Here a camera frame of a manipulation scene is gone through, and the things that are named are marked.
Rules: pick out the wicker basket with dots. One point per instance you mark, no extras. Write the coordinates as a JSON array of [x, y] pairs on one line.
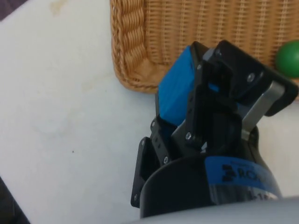
[[187, 25]]

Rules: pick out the green ball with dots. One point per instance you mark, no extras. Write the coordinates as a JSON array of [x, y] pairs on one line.
[[288, 59]]

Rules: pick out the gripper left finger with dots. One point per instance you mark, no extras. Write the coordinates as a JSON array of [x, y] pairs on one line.
[[158, 142]]

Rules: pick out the blue block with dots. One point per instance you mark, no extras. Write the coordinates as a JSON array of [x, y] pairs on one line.
[[175, 88]]

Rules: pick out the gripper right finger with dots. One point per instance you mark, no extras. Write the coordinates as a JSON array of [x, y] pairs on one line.
[[217, 121]]

